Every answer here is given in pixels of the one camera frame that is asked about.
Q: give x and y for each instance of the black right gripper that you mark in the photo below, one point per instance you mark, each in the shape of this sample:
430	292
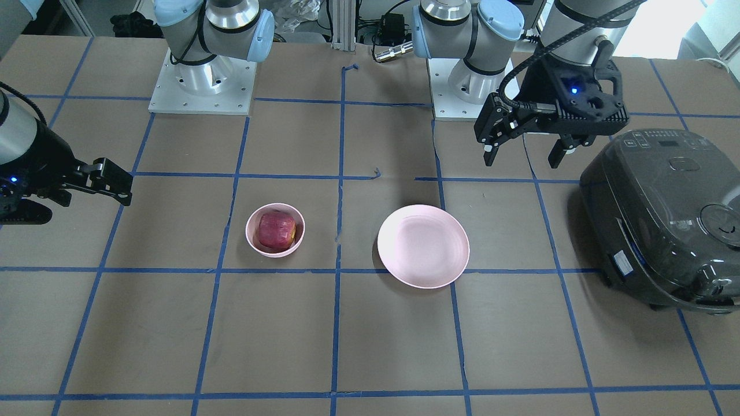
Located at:
36	151

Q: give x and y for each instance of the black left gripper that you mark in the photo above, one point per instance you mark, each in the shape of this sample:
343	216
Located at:
541	82

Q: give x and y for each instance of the pink bowl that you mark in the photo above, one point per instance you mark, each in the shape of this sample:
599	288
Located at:
250	230

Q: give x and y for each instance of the red apple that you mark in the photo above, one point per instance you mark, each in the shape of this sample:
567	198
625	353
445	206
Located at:
277	230

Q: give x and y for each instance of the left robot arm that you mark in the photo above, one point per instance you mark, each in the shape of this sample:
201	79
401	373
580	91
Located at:
484	35

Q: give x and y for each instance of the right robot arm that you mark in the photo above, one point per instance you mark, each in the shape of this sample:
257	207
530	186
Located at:
202	37

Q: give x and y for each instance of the pink plate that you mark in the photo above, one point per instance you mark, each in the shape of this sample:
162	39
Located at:
423	246

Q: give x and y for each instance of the dark grey rice cooker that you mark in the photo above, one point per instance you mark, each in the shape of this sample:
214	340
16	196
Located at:
664	207

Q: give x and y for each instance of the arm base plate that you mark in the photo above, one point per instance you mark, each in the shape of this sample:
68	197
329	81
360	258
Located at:
223	86
458	93

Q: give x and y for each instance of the aluminium frame post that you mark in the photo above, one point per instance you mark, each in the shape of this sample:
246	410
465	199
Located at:
343	25

